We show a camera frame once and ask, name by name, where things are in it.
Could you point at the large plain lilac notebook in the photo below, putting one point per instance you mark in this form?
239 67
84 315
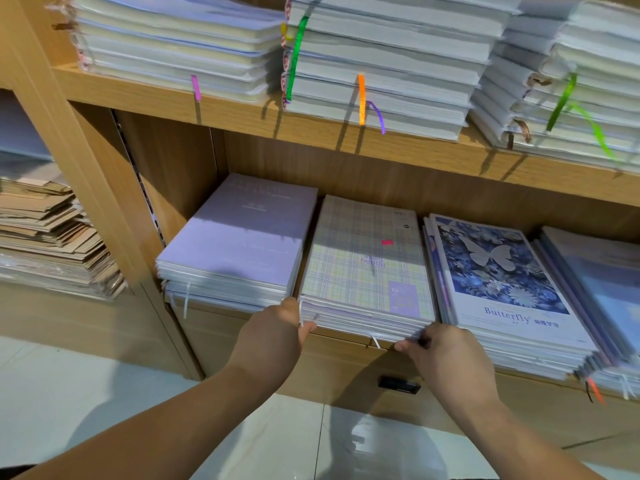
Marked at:
240 240

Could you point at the person's right hand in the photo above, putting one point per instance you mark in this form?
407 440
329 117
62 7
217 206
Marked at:
455 370

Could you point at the person's black clothing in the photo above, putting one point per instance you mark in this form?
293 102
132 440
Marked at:
12 473

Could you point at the stack of sage cover notebooks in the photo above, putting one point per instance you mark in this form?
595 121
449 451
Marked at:
400 65

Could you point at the wooden shelf unit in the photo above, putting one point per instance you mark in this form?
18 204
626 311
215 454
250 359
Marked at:
100 175

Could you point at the stack of sky photo notebooks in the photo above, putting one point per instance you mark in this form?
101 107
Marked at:
565 85

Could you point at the person's left forearm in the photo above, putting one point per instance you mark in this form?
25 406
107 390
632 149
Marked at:
140 435

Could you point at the stack of flat wrapped packets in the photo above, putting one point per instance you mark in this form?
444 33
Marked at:
50 235

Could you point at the pastel grid pattern notebook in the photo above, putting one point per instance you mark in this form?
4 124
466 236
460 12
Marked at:
365 265

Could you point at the small black shelf clip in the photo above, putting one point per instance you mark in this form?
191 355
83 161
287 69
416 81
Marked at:
399 384

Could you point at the blue butterfly cover notebook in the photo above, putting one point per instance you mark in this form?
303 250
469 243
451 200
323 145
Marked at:
500 285

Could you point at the lilac cover notebook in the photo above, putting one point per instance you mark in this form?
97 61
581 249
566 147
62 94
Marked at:
175 40

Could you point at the person's right forearm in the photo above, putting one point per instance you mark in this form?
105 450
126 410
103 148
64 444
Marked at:
530 450

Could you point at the sky cloud cover notebook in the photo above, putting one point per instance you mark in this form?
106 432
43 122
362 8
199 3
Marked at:
595 295

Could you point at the person's left hand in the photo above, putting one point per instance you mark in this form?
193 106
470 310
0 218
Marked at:
265 345

